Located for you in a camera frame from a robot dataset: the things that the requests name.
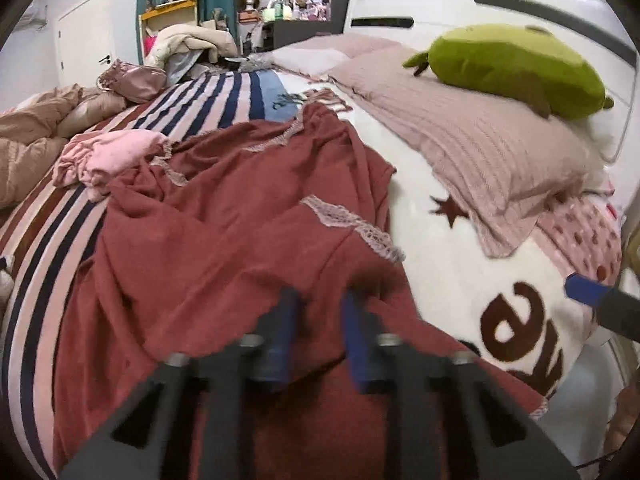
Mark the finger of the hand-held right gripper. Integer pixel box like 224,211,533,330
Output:
564,272,640,345

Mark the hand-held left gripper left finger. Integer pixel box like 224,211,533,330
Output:
59,286,303,480

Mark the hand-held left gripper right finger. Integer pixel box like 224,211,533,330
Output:
341,289,581,480

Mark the red lace-trimmed garment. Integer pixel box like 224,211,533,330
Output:
52,102,548,476

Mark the pile of beige clothes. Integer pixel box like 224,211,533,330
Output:
147,24,240,86

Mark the pink dotted sheet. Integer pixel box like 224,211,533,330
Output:
530,192,626,341

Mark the white fleece printed blanket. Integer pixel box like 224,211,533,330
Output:
272,71,608,401

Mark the pink knitted pillow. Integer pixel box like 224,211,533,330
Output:
327,47,608,259

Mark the green plush toy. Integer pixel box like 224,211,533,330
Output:
402,25,615,121

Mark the striped blanket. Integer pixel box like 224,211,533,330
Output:
0,69,301,480

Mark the pink small garment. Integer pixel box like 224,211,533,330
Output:
52,130,171,203

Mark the light pink pillow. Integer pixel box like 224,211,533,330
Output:
272,34,396,81

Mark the pink satin bag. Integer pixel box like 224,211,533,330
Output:
97,59,168,103

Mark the white headboard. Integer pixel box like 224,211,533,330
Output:
342,0,633,163

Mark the beige duvet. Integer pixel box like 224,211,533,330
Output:
0,84,128,211

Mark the white door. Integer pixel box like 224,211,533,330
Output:
56,0,117,88

